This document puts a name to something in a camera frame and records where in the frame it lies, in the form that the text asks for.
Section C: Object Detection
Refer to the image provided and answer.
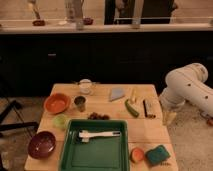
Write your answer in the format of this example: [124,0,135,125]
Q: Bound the orange red apple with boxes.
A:
[130,147,144,163]

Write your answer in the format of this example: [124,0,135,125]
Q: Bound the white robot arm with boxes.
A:
[159,63,213,126]

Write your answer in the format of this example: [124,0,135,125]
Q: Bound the green apple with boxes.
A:
[53,114,68,130]

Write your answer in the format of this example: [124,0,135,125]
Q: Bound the orange red bowl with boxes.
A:
[44,93,70,114]

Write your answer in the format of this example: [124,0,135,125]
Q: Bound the dark maroon bowl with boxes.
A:
[28,131,56,159]

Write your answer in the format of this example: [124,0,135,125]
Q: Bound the wooden table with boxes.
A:
[24,84,179,171]

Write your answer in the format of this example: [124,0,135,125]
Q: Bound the green sponge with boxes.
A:
[145,145,170,166]

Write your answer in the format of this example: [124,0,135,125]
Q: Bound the green cucumber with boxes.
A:
[125,99,139,117]

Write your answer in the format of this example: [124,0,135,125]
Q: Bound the yellow banana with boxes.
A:
[130,87,137,104]

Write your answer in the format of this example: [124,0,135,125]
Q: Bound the red grapes bunch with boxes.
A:
[88,112,110,120]

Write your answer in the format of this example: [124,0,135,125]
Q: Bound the green plastic tray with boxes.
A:
[58,119,130,171]

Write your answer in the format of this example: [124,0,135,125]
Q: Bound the white spatula utensil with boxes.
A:
[78,131,121,142]

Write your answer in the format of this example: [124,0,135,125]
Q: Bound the metal cup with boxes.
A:
[74,96,86,112]

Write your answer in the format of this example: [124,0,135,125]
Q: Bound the black stand legs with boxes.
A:
[0,99,40,138]

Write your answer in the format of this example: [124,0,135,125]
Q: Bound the black handled brush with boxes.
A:
[143,99,155,119]

